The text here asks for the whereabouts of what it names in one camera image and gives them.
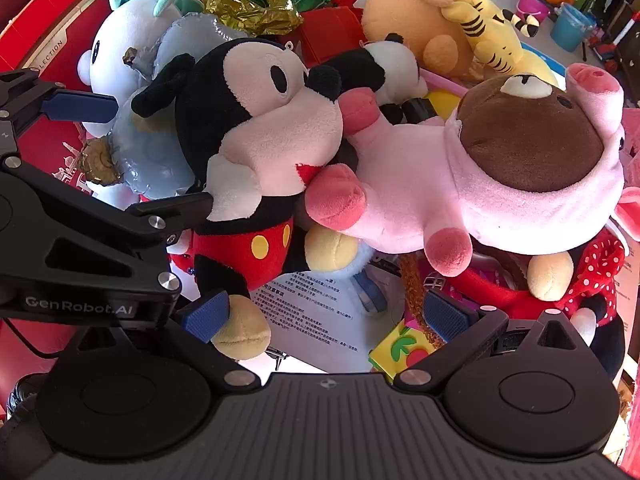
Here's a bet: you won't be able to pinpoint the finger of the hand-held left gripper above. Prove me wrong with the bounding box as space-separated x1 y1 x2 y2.
30 170 216 295
0 69 120 162

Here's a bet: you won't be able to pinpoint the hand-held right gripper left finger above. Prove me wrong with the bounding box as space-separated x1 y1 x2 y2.
115 291 264 392

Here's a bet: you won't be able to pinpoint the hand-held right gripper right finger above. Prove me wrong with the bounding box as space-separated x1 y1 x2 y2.
395 289 598 392

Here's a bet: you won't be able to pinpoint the red cardboard box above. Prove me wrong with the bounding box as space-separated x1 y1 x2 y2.
0 0 201 416

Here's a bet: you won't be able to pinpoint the white unicorn plush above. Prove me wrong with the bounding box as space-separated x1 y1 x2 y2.
77 0 206 211

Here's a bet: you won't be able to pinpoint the black mouse plush red shorts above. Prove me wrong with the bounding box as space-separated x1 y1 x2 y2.
131 37 382 361

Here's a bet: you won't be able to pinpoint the brown glitter ribbon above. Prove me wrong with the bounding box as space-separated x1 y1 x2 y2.
399 252 436 346

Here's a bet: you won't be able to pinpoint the yellow fruit print toy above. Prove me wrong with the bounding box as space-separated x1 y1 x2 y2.
367 320 443 373

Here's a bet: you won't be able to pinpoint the crumpled gold foil piece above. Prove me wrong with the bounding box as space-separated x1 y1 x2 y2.
77 136 122 187

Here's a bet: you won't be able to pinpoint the white printed instruction sheet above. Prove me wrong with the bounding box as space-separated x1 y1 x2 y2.
247 255 401 376

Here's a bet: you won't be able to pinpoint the mouse plush red polka-dot dress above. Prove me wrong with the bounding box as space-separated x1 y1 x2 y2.
450 225 632 378

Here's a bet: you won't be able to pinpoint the yellow ball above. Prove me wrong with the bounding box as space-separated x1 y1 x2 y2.
430 90 468 121

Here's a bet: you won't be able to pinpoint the black and white panda plush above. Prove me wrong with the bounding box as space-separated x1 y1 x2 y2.
325 32 429 126

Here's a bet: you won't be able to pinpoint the pink printed plastic bag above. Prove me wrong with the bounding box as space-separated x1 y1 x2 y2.
620 107 640 186

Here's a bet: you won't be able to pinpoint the yellow striped tiger plush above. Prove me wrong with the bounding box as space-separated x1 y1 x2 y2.
442 0 561 86

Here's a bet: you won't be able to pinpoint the blue plastic bucket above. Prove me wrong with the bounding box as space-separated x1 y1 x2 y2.
550 2 598 53

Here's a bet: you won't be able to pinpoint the pink plastic bucket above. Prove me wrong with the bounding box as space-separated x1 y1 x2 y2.
515 0 551 23

